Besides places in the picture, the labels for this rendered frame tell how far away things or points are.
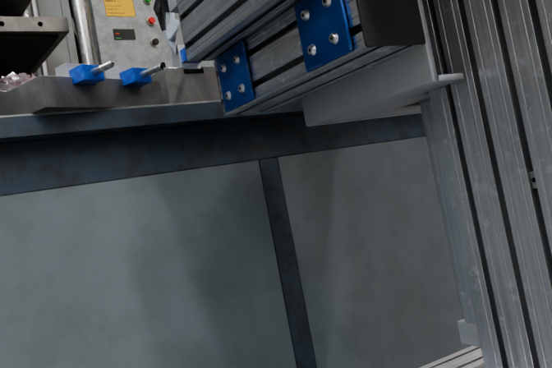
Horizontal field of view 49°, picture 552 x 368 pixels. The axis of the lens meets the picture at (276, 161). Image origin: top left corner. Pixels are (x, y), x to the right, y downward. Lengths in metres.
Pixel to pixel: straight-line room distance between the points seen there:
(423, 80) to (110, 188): 0.67
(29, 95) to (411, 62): 0.66
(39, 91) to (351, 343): 0.87
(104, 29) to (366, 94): 1.56
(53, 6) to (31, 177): 3.08
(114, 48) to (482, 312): 1.72
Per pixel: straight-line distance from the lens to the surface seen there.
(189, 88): 1.32
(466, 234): 0.80
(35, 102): 1.11
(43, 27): 2.14
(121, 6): 2.32
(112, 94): 1.17
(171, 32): 1.34
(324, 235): 1.43
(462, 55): 0.77
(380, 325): 1.54
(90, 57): 2.07
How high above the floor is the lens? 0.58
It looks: 3 degrees up
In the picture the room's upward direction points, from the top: 11 degrees counter-clockwise
